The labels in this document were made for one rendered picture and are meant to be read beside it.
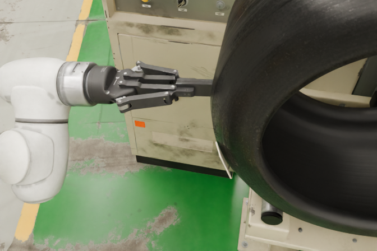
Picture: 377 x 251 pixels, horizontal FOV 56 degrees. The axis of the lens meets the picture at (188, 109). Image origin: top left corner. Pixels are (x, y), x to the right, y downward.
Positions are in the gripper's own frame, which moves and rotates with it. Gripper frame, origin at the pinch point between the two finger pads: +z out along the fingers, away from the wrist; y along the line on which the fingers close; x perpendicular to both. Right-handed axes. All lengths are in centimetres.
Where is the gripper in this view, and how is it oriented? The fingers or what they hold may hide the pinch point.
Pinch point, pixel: (196, 87)
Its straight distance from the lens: 65.0
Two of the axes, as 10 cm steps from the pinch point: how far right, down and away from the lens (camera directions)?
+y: 2.0, -7.1, 6.7
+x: 1.4, 7.0, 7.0
